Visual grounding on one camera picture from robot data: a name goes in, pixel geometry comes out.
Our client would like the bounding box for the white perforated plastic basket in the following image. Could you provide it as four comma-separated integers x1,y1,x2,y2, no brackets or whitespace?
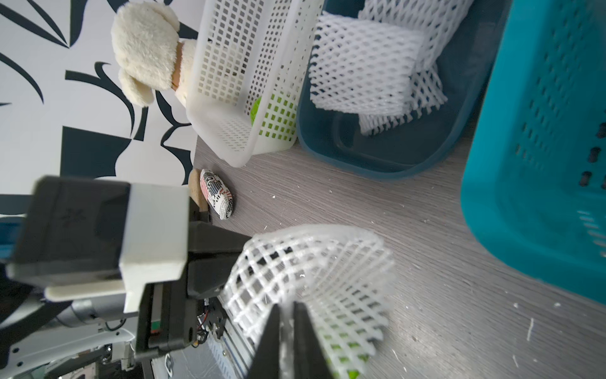
186,0,324,167

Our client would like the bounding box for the white foam net sleeve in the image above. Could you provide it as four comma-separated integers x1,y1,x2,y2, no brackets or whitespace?
220,224,395,358

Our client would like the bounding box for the white plush dog toy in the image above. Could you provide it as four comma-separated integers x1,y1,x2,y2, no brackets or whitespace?
110,2,197,107

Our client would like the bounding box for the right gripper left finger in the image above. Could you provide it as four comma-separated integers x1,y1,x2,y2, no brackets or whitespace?
246,304,281,379

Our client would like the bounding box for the patterned small pouch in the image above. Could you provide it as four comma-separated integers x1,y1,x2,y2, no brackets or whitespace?
200,169,235,220

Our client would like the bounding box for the dark blue plastic tub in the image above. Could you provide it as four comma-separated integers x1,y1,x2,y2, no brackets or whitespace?
297,1,511,179

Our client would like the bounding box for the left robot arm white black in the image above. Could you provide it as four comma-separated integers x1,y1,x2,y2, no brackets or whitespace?
5,220,254,378

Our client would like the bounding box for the tan wooden cylinder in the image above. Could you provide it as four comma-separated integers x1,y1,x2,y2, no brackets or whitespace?
188,168,208,213

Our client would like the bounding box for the white foam net in tub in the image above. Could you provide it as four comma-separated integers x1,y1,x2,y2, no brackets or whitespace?
308,12,425,115

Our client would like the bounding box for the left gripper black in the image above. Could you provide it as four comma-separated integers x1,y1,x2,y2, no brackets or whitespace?
134,200,250,362

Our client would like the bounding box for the green custard apple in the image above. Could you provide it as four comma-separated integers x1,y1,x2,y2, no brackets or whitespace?
317,327,372,378
259,94,298,142

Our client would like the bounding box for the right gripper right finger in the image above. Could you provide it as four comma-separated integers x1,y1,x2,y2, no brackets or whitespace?
294,302,333,379

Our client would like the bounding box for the teal perforated plastic basket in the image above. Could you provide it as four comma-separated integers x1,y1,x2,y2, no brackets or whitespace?
461,1,605,303

